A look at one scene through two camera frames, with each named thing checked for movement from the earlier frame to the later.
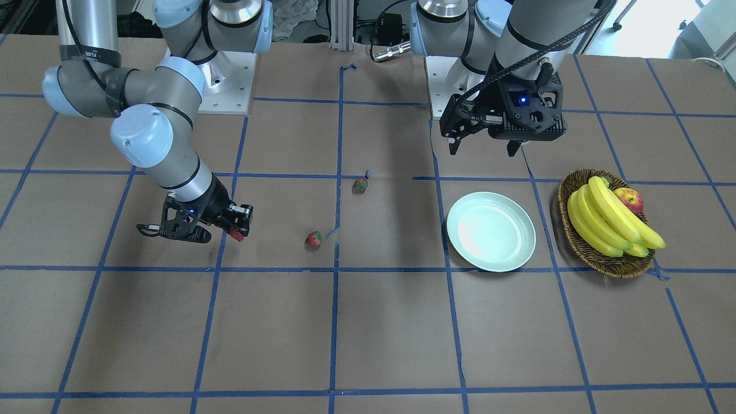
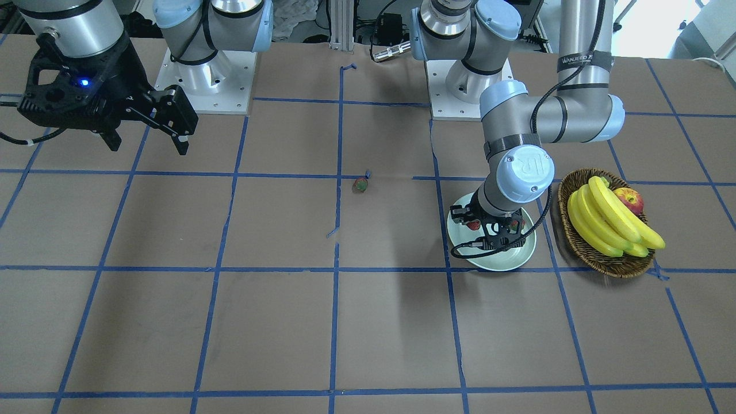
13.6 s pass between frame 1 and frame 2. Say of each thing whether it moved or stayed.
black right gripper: moved
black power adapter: stayed
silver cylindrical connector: stayed
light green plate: stayed
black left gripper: moved
